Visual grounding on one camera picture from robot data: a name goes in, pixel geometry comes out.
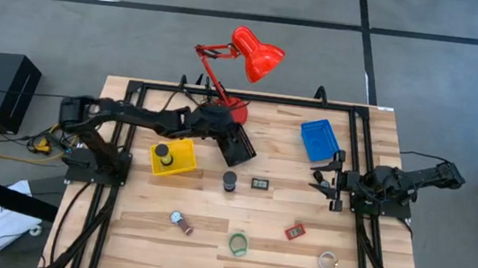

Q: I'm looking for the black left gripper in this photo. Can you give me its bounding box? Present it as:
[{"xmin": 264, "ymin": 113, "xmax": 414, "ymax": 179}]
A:
[{"xmin": 182, "ymin": 100, "xmax": 253, "ymax": 157}]

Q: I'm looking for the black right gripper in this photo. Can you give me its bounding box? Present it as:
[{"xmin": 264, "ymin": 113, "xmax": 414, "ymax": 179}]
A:
[{"xmin": 306, "ymin": 146, "xmax": 373, "ymax": 215}]

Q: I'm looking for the black strap wristwatch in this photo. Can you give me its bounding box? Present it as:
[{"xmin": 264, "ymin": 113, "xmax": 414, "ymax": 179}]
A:
[{"xmin": 310, "ymin": 168, "xmax": 334, "ymax": 192}]

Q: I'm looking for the small black digital clock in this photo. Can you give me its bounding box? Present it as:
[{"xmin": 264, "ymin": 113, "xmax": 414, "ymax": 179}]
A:
[{"xmin": 250, "ymin": 177, "xmax": 271, "ymax": 192}]

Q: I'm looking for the small red digital clock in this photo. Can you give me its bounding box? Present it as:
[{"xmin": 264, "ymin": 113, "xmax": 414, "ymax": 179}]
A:
[{"xmin": 282, "ymin": 221, "xmax": 308, "ymax": 244}]

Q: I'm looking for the woven brown pouch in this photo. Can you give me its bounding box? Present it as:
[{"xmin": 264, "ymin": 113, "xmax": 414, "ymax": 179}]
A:
[{"xmin": 167, "ymin": 209, "xmax": 196, "ymax": 237}]

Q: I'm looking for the green wristwatch white face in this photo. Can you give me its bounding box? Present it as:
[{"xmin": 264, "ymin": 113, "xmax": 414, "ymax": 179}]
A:
[{"xmin": 226, "ymin": 230, "xmax": 251, "ymax": 259}]

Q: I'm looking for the black plastic basket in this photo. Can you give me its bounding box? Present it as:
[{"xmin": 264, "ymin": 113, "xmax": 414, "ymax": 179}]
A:
[{"xmin": 212, "ymin": 120, "xmax": 262, "ymax": 171}]

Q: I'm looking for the blue plastic basket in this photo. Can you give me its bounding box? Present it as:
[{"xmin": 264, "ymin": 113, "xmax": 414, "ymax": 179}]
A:
[{"xmin": 297, "ymin": 116, "xmax": 344, "ymax": 165}]

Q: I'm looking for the yellow plastic basket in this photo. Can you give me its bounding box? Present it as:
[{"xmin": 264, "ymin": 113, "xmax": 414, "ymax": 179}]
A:
[{"xmin": 147, "ymin": 134, "xmax": 201, "ymax": 181}]

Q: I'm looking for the red desk lamp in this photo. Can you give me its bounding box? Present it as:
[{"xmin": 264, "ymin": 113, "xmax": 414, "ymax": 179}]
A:
[{"xmin": 185, "ymin": 20, "xmax": 289, "ymax": 136}]

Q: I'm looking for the black cardboard box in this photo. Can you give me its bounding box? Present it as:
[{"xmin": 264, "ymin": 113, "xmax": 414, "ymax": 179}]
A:
[{"xmin": 0, "ymin": 51, "xmax": 45, "ymax": 139}]

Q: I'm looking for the black aluminium table frame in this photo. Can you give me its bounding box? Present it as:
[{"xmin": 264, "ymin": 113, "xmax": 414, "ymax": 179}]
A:
[{"xmin": 37, "ymin": 56, "xmax": 449, "ymax": 268}]

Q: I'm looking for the yellow cable bundle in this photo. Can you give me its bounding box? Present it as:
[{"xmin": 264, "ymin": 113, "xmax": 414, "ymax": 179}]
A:
[{"xmin": 0, "ymin": 117, "xmax": 74, "ymax": 169}]

